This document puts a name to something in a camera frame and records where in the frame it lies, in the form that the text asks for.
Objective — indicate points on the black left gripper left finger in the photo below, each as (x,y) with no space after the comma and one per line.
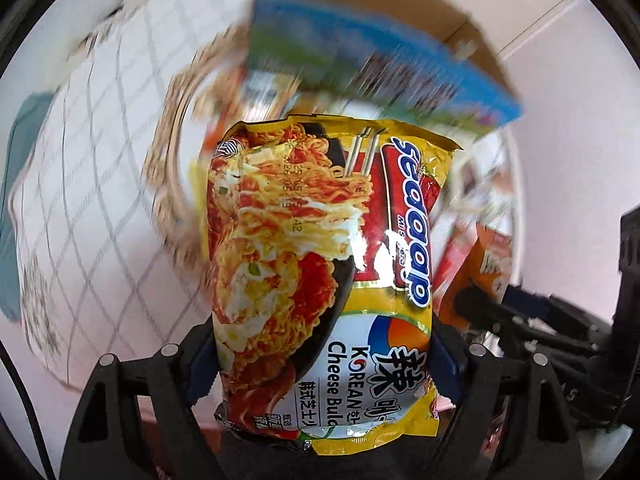
(133,415)

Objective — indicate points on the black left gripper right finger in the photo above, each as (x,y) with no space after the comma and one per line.
(510,419)

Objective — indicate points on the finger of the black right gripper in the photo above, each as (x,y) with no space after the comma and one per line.
(507,319)

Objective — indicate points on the yellow Korean cheese noodle packet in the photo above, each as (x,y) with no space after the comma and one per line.
(318,238)

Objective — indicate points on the orange snack packet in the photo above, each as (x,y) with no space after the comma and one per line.
(488,265)

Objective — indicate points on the white checked bed quilt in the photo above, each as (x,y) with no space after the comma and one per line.
(95,274)

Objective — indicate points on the blue milk cardboard box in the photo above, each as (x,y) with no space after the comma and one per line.
(422,61)

